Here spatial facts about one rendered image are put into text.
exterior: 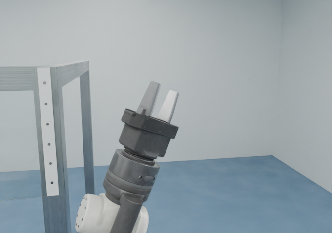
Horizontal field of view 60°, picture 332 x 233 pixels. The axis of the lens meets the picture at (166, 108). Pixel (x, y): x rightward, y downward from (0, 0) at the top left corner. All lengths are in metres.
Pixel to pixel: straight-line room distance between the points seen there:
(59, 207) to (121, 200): 0.39
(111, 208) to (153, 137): 0.14
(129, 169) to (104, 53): 3.82
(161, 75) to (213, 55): 0.86
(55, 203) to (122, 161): 0.40
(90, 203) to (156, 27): 3.92
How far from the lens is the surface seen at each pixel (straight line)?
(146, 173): 0.51
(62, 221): 0.89
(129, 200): 0.49
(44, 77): 0.77
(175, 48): 4.37
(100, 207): 0.54
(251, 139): 4.98
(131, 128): 0.50
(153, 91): 0.50
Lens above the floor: 1.65
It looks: 10 degrees down
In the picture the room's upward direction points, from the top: straight up
